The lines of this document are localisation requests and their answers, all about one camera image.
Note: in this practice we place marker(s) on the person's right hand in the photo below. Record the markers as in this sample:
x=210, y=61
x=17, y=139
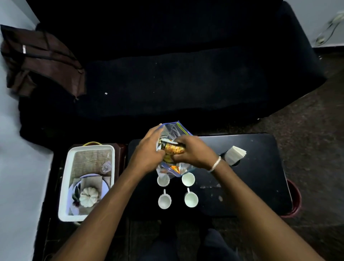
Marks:
x=197, y=153

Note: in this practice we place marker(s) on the person's left hand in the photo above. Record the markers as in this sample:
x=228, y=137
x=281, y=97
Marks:
x=145, y=156

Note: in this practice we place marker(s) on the person's left thumb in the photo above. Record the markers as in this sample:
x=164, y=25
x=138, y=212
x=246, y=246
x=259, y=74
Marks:
x=160, y=155

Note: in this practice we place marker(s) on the person's right thumb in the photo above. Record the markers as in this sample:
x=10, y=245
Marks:
x=178, y=159

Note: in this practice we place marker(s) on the orange snack packet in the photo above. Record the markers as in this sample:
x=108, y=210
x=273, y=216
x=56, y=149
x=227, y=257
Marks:
x=172, y=148

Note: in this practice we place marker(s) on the clear zip bag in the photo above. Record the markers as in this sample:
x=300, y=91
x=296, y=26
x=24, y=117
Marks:
x=174, y=129

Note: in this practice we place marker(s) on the person's right forearm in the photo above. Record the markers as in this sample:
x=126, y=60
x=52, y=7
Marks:
x=260, y=217

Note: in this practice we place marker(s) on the person's left forearm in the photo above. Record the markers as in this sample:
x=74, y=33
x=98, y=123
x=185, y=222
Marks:
x=99, y=223

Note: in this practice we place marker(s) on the white cup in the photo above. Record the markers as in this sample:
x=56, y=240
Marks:
x=163, y=180
x=164, y=201
x=188, y=179
x=191, y=199

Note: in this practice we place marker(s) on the clear drinking glass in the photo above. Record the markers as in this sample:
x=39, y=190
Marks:
x=106, y=167

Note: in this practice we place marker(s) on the stack of white paper napkins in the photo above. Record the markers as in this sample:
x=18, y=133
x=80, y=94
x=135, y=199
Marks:
x=235, y=155

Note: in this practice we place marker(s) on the white plate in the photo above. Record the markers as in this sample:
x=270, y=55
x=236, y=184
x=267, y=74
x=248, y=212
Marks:
x=104, y=189

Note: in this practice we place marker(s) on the burlap mat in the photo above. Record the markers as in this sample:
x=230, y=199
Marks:
x=87, y=161

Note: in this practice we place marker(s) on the white pumpkin ornament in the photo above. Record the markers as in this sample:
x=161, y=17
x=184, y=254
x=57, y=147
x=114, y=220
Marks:
x=89, y=197

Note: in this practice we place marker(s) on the black sofa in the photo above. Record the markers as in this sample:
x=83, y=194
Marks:
x=172, y=67

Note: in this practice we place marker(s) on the white plastic tray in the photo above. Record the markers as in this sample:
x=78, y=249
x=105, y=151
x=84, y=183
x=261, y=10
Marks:
x=64, y=188

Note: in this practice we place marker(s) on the red bucket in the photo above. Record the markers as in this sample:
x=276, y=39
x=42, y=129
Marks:
x=295, y=199

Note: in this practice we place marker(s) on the brown bag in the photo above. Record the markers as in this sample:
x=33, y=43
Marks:
x=45, y=61

